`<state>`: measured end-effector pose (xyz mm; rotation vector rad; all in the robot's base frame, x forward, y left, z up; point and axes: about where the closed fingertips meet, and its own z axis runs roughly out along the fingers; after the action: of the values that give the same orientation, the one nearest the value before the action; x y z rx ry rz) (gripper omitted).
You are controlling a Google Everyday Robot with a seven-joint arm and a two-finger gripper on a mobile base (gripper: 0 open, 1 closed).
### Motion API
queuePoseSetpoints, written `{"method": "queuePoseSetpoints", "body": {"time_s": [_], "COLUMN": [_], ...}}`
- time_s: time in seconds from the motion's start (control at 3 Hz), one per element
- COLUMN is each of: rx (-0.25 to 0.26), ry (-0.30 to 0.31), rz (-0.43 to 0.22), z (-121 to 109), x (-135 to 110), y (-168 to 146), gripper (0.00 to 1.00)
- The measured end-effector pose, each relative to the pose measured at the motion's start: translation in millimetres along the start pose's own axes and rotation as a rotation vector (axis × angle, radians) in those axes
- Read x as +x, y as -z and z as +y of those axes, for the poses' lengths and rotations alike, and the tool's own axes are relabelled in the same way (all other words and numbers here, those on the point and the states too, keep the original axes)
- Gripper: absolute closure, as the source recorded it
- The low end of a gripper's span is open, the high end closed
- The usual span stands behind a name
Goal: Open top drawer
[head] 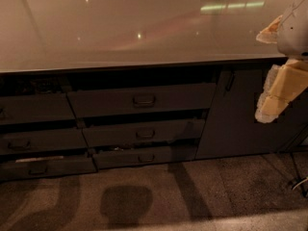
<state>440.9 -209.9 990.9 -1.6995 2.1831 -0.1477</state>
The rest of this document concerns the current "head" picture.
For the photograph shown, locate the dark stand legs with cable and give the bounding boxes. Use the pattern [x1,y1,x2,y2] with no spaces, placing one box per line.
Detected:
[278,125,308,198]

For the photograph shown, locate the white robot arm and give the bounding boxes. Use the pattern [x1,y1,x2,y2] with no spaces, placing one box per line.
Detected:
[255,0,308,123]

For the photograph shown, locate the dark drawer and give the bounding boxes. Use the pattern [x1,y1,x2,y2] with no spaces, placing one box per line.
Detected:
[0,93,74,125]
[83,119,205,147]
[92,145,197,169]
[0,129,87,155]
[67,83,216,117]
[0,155,96,181]

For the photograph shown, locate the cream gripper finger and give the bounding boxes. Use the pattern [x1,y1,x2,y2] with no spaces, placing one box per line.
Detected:
[255,60,308,123]
[256,15,282,43]

